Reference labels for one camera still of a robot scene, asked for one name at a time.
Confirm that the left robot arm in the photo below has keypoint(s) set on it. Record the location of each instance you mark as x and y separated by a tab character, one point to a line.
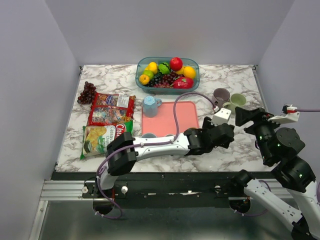
123	152

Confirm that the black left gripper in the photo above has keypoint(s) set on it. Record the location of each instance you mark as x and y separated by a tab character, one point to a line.
207	125

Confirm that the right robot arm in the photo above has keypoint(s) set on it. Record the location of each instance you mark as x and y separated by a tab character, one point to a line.
298	178

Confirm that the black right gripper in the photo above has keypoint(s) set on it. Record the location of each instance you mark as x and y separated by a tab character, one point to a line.
259	116

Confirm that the dark grapes in container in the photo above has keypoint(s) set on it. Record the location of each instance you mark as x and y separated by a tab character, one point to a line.
163	80

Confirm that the green ceramic mug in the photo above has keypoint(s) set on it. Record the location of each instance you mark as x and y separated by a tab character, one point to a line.
235	100

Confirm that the Chuba cassava chips bag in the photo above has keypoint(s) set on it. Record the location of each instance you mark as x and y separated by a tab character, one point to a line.
96	138

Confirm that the red toy apple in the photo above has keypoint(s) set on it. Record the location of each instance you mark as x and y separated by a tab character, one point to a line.
176	64

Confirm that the green toy watermelon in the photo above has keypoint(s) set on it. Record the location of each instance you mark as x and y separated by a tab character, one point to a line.
164	68

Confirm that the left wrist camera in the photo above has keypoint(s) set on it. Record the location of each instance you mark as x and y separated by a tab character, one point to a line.
221	117

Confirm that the light blue faceted mug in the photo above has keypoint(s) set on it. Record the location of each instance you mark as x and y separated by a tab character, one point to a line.
150	106

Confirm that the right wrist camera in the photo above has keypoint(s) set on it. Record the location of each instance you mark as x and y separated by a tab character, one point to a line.
290	114

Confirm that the yellow toy lemon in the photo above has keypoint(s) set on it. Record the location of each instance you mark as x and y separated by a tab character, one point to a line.
153	67

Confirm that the teal plastic fruit container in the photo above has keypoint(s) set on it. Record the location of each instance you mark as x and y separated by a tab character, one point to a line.
142	64

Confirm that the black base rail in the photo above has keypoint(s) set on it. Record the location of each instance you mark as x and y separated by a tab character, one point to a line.
140	190

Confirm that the small orange toy fruit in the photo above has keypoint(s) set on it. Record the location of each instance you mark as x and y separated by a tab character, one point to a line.
144	79

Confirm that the red grape bunch on table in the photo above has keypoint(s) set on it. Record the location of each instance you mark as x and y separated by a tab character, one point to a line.
88	94

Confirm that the green toy lime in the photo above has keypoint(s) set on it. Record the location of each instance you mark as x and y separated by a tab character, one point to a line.
148	73

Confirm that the pink plastic tray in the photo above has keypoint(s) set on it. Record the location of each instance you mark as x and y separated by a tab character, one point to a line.
164	123

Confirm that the colourful candy bag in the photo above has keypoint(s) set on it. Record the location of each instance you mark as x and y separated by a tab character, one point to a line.
108	109

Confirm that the grey ceramic mug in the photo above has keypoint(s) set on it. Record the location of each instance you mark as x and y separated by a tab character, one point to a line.
148	135

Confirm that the red toy dragon fruit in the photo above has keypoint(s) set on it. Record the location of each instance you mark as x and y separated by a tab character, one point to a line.
183	83

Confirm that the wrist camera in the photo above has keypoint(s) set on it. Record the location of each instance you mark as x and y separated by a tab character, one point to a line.
290	114
221	117

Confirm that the purple ceramic mug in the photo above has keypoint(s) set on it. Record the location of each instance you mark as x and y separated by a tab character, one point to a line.
220	96

